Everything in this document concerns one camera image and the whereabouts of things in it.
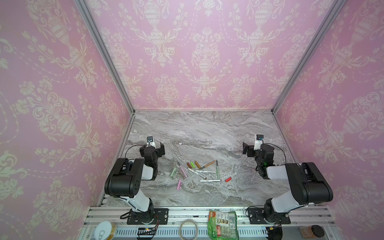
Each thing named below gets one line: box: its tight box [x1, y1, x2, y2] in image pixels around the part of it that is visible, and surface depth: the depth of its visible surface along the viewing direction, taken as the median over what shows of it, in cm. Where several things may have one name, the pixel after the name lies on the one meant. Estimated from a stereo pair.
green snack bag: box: [207, 210, 239, 240], surface depth 72 cm
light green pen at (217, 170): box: [216, 160, 220, 180], surface depth 91 cm
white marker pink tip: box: [199, 179, 222, 182], surface depth 87 cm
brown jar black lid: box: [299, 225, 325, 239], surface depth 65 cm
